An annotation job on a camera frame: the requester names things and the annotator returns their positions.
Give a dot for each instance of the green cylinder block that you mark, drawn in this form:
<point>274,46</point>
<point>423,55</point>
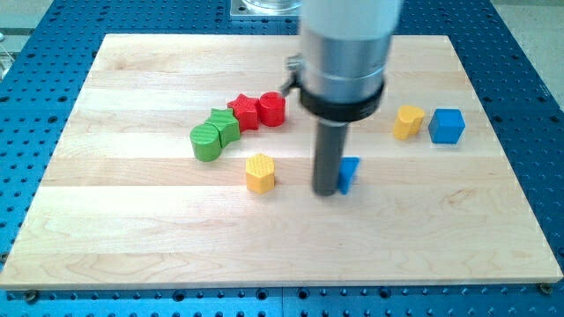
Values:
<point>205,142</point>

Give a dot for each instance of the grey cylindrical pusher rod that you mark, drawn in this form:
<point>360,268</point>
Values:
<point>329,146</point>

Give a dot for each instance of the wooden board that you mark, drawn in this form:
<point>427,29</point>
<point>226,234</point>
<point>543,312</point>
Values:
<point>124,203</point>

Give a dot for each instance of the green star block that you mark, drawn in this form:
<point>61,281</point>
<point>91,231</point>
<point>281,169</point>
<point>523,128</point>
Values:
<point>224,121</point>

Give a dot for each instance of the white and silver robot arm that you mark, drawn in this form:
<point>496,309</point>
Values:
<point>339,72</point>

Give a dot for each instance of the blue cube block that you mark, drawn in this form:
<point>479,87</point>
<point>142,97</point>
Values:
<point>446,126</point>

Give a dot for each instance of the blue triangle block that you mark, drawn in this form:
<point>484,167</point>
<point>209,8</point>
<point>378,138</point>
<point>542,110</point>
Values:
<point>346,173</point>

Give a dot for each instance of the red star block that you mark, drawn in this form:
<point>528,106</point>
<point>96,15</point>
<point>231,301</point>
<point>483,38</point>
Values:
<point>245,111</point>

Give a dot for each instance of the red cylinder block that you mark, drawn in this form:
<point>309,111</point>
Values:
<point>272,109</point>

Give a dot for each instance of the yellow hexagon block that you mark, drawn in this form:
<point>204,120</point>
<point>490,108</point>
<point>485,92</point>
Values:
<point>260,173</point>

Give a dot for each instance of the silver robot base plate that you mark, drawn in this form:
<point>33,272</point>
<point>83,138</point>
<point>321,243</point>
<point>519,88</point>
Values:
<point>263,8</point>

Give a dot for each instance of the yellow heart block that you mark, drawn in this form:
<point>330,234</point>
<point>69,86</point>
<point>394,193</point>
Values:
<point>408,122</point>

